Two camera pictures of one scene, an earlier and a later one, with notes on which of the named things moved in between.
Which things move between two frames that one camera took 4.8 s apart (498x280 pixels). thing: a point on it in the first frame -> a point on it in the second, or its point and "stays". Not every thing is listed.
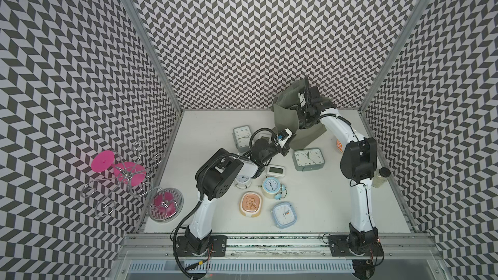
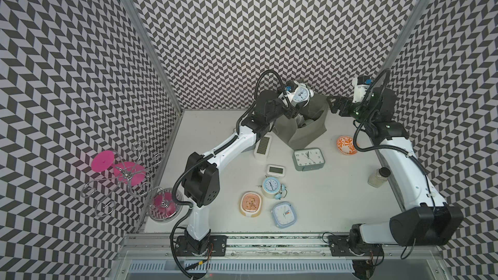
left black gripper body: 274,150 -> 279,109
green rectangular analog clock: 307,159 stays
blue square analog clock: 283,214 stays
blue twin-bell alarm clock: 272,188 stays
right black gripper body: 303,112 -> 361,112
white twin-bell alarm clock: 243,181 -> 299,93
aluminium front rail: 165,245 stays
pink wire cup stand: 117,174 stays
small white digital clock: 275,170 stays
